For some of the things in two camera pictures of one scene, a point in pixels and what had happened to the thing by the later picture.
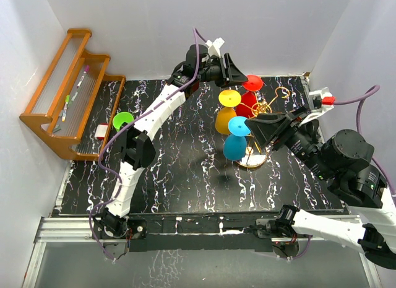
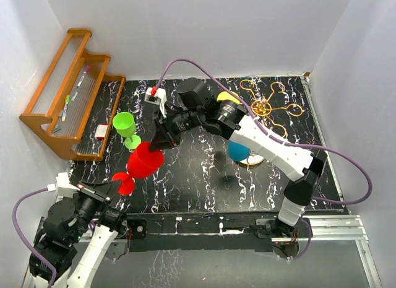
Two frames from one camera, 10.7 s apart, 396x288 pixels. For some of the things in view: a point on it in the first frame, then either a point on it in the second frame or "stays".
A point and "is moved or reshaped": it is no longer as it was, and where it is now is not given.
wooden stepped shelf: [73, 104] stays
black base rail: [202, 233] stays
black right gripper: [265, 127] -> [164, 137]
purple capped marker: [86, 70] stays
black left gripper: [232, 74] -> [103, 192]
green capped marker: [67, 100] stays
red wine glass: [251, 83] is moved or reshaped
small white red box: [101, 131] stays
